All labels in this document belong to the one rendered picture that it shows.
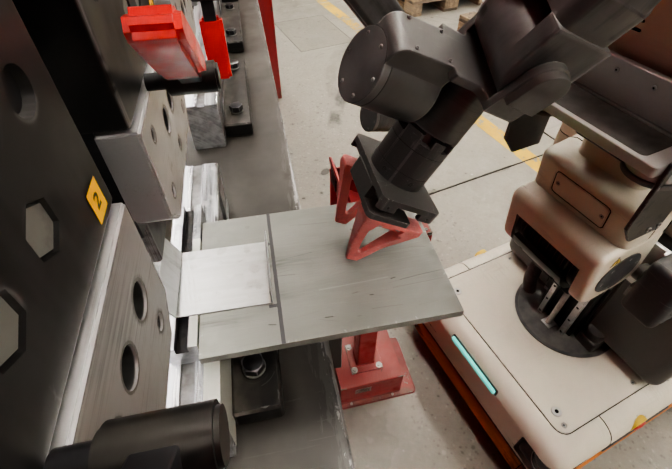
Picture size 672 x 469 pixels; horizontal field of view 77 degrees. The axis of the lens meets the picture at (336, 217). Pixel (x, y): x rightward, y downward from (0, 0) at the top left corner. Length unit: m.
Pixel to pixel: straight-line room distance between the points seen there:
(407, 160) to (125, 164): 0.23
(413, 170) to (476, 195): 1.77
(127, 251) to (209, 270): 0.30
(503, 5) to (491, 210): 1.78
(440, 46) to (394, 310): 0.25
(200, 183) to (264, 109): 0.37
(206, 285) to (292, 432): 0.19
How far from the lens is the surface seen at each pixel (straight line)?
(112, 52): 0.24
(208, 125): 0.85
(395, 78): 0.31
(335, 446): 0.52
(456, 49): 0.35
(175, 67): 0.22
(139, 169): 0.25
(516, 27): 0.34
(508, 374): 1.28
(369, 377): 1.37
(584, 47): 0.34
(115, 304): 0.17
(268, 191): 0.75
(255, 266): 0.48
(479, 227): 1.99
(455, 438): 1.48
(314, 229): 0.51
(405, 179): 0.39
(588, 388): 1.35
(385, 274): 0.47
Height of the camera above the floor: 1.37
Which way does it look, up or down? 45 degrees down
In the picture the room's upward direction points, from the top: straight up
